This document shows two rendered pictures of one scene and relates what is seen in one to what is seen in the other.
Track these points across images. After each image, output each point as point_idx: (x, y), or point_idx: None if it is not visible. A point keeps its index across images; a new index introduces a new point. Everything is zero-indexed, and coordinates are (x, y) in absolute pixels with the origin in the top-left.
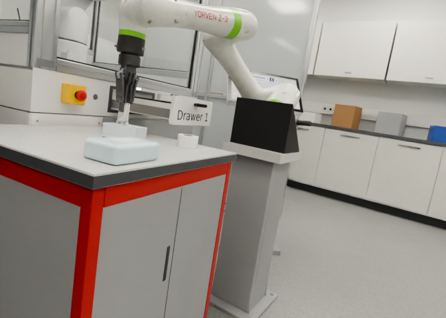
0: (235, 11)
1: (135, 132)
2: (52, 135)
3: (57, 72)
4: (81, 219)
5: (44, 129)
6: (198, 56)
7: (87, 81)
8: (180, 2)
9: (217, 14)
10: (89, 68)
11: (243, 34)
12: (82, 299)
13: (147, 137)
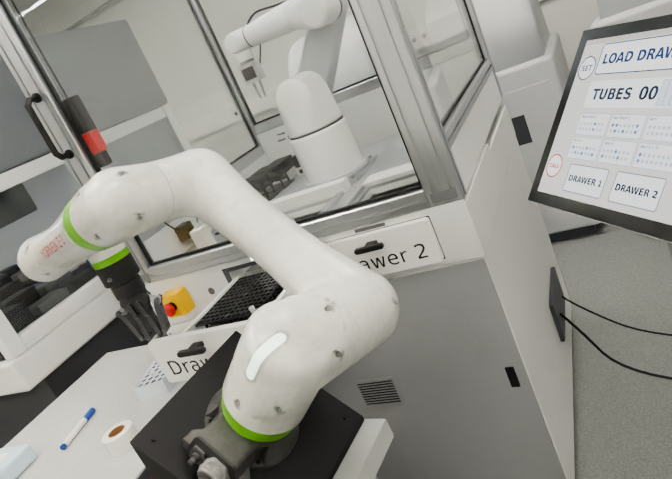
0: (66, 211)
1: (136, 393)
2: (100, 388)
3: (157, 282)
4: None
5: (134, 363)
6: (400, 102)
7: (191, 277)
8: (29, 250)
9: (54, 238)
10: (182, 263)
11: (101, 241)
12: None
13: (179, 387)
